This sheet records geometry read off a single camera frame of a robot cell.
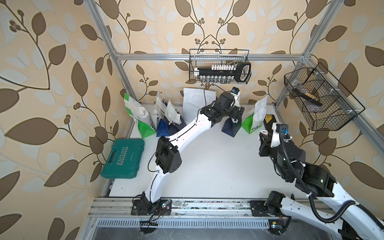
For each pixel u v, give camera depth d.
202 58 0.91
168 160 0.58
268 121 1.08
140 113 0.96
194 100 1.02
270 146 0.53
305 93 0.75
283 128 0.49
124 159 0.87
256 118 0.94
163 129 0.98
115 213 0.74
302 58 0.91
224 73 0.86
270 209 0.65
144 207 0.64
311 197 0.40
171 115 0.87
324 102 0.74
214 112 0.60
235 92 0.69
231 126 0.97
